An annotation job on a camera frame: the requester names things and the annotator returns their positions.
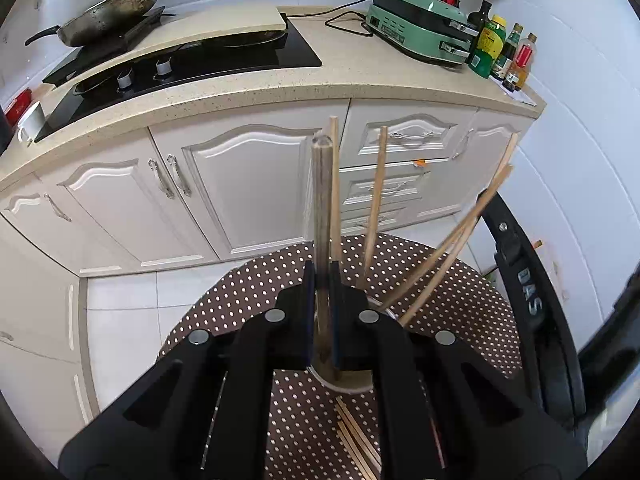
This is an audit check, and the narrow white cabinet door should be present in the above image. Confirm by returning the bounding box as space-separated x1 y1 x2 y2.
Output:
440 110 524 221

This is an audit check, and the green electric grill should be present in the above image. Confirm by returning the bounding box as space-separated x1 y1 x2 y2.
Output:
364 0 481 66

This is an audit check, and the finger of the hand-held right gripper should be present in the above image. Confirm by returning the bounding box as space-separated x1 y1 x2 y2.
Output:
477 190 525 262

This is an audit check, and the pile of wooden chopsticks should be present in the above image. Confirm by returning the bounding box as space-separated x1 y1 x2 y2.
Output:
334 396 384 480

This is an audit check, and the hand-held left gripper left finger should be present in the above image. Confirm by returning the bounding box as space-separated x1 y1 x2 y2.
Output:
57 260 318 480

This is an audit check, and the dark metal wok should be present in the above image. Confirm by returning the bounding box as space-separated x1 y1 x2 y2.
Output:
25 0 181 47

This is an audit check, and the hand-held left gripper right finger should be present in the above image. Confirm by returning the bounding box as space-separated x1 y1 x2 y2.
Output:
327 262 588 480

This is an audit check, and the red container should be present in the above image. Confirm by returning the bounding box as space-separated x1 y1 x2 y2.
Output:
5 87 34 116

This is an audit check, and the white cabinet drawer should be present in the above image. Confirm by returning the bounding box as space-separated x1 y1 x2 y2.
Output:
340 205 422 237
340 160 431 211
340 100 481 169

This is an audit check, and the dark wooden chopstick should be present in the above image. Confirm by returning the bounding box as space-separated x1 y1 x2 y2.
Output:
311 134 335 367

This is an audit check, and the white mug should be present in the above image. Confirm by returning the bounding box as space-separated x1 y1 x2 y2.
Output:
17 101 49 144

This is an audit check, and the yellow green bottle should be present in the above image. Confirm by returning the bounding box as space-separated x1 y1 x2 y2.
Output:
470 15 507 79

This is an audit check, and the red label sauce bottle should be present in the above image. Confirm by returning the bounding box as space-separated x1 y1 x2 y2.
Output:
504 33 539 92

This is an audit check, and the black glass cooktop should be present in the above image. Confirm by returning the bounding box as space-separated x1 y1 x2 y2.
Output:
32 12 324 144

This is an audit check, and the brown polka dot tablecloth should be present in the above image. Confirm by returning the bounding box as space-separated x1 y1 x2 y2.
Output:
157 232 524 480

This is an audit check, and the black power cable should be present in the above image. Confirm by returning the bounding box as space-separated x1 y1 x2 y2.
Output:
290 2 376 39

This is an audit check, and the dark sauce bottle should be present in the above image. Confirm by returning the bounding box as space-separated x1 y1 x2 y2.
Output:
492 22 524 81

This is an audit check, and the pink chopstick holder cup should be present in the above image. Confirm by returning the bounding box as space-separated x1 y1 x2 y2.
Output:
304 294 402 394

